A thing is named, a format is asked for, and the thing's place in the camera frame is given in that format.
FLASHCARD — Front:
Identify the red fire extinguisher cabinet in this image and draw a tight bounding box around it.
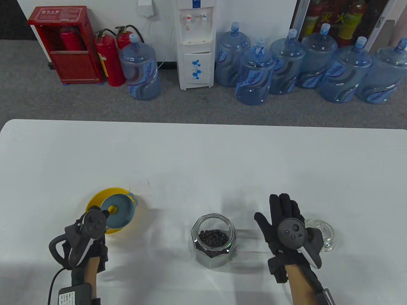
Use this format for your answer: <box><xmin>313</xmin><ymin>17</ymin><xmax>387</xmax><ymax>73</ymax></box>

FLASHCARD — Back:
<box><xmin>28</xmin><ymin>6</ymin><xmax>104</xmax><ymax>85</ymax></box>

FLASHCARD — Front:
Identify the glass-door fire hose cabinet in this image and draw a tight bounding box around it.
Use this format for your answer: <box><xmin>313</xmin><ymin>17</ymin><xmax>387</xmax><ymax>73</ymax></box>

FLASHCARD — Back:
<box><xmin>291</xmin><ymin>0</ymin><xmax>398</xmax><ymax>53</ymax></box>

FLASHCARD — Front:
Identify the person's right hand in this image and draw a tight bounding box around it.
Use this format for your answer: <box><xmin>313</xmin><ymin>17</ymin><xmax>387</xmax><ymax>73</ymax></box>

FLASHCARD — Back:
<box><xmin>254</xmin><ymin>193</ymin><xmax>323</xmax><ymax>284</ymax></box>

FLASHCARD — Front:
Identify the blue plastic water jug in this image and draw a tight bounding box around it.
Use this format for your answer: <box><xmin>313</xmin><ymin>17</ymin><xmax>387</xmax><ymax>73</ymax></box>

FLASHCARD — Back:
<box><xmin>119</xmin><ymin>33</ymin><xmax>161</xmax><ymax>101</ymax></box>

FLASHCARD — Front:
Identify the red fire extinguisher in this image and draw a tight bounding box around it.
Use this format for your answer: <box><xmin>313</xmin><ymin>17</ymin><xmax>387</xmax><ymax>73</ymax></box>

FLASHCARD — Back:
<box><xmin>60</xmin><ymin>27</ymin><xmax>86</xmax><ymax>51</ymax></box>
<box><xmin>95</xmin><ymin>29</ymin><xmax>125</xmax><ymax>87</ymax></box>
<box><xmin>115</xmin><ymin>25</ymin><xmax>144</xmax><ymax>51</ymax></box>

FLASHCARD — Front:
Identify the person's right forearm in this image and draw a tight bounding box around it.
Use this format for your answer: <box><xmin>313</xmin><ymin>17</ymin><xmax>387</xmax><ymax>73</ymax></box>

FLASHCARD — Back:
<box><xmin>285</xmin><ymin>264</ymin><xmax>321</xmax><ymax>305</ymax></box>

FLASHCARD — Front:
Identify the row of blue water jugs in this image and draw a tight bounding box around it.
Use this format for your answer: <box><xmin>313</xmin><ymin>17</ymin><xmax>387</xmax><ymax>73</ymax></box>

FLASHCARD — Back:
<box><xmin>215</xmin><ymin>22</ymin><xmax>407</xmax><ymax>106</ymax></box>

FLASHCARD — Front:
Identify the black wrist-worn box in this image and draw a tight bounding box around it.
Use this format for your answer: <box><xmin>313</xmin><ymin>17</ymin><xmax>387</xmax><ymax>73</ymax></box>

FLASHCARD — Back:
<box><xmin>315</xmin><ymin>288</ymin><xmax>336</xmax><ymax>305</ymax></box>
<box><xmin>58</xmin><ymin>284</ymin><xmax>97</xmax><ymax>305</ymax></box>

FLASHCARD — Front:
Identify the clear glass jar lid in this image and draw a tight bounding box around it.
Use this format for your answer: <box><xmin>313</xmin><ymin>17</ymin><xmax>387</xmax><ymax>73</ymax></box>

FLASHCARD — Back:
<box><xmin>305</xmin><ymin>219</ymin><xmax>336</xmax><ymax>252</ymax></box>

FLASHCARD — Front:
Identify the white water dispenser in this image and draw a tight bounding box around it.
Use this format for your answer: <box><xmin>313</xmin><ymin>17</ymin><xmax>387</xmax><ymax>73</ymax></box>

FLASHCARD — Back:
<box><xmin>174</xmin><ymin>0</ymin><xmax>217</xmax><ymax>91</ymax></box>

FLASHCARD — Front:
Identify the black tracking controller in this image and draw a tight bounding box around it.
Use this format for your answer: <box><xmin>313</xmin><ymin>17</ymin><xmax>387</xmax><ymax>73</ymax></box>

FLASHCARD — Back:
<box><xmin>48</xmin><ymin>210</ymin><xmax>110</xmax><ymax>267</ymax></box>
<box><xmin>278</xmin><ymin>219</ymin><xmax>323</xmax><ymax>269</ymax></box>

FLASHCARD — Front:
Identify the pile of dark coffee beans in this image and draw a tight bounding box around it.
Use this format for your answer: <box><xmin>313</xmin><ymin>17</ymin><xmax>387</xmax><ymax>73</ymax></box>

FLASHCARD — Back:
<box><xmin>195</xmin><ymin>229</ymin><xmax>231</xmax><ymax>258</ymax></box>

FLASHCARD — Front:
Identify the white wall outlet box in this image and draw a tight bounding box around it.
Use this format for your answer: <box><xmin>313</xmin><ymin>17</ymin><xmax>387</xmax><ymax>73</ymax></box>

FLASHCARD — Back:
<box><xmin>137</xmin><ymin>0</ymin><xmax>157</xmax><ymax>18</ymax></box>

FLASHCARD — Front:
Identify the black cable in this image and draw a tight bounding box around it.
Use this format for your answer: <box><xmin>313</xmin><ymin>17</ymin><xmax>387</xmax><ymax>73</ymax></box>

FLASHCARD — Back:
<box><xmin>48</xmin><ymin>267</ymin><xmax>69</xmax><ymax>305</ymax></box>

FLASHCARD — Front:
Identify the yellow plastic bowl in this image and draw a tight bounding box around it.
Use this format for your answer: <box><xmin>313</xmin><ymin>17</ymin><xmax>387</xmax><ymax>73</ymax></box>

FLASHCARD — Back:
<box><xmin>86</xmin><ymin>187</ymin><xmax>137</xmax><ymax>234</ymax></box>

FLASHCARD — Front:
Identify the blue plastic funnel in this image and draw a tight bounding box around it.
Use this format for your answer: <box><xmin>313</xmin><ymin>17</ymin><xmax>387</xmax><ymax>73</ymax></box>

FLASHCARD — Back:
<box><xmin>101</xmin><ymin>192</ymin><xmax>139</xmax><ymax>229</ymax></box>

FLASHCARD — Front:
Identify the clear faceted glass jar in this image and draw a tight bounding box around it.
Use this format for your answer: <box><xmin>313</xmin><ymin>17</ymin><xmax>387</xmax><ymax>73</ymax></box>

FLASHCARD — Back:
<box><xmin>191</xmin><ymin>213</ymin><xmax>238</xmax><ymax>270</ymax></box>

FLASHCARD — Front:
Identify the person's left forearm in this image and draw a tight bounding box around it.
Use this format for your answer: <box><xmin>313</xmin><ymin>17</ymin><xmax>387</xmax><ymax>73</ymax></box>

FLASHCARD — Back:
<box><xmin>83</xmin><ymin>256</ymin><xmax>97</xmax><ymax>299</ymax></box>

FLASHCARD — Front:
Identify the person's left hand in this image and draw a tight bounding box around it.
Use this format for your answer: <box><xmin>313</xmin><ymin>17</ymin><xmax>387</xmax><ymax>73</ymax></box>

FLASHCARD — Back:
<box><xmin>65</xmin><ymin>207</ymin><xmax>110</xmax><ymax>286</ymax></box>

